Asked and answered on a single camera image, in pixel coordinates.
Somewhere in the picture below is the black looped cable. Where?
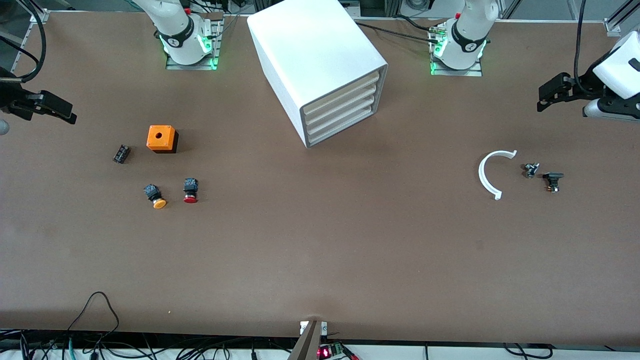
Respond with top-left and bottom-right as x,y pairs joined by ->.
66,291 -> 121,335

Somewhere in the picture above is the white half ring clamp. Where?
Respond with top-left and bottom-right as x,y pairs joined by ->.
478,149 -> 519,201

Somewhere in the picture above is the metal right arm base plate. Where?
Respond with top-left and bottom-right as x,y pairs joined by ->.
165,19 -> 224,71

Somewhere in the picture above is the black switch contact part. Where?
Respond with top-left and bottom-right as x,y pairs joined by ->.
543,172 -> 565,194

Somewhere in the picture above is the grey camera mount pole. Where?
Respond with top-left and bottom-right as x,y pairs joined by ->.
287,320 -> 329,360

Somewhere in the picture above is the yellow push button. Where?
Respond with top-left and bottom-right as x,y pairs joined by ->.
143,184 -> 168,210

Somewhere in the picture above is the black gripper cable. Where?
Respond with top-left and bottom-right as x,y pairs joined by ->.
0,0 -> 48,84
573,0 -> 590,83

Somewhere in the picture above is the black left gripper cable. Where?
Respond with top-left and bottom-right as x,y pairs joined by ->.
573,0 -> 590,83

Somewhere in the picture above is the orange button housing box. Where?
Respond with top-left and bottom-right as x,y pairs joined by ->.
146,125 -> 180,155

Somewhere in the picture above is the circuit board with red light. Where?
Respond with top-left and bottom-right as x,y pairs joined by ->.
317,342 -> 360,360

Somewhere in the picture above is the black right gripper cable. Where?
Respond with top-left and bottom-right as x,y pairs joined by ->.
0,0 -> 48,84

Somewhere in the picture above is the white plastic tray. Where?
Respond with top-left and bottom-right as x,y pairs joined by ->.
303,72 -> 382,115

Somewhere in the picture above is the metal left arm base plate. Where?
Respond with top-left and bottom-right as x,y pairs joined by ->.
429,29 -> 484,78

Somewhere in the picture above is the black base power cable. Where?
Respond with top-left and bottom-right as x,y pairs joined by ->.
354,14 -> 443,40

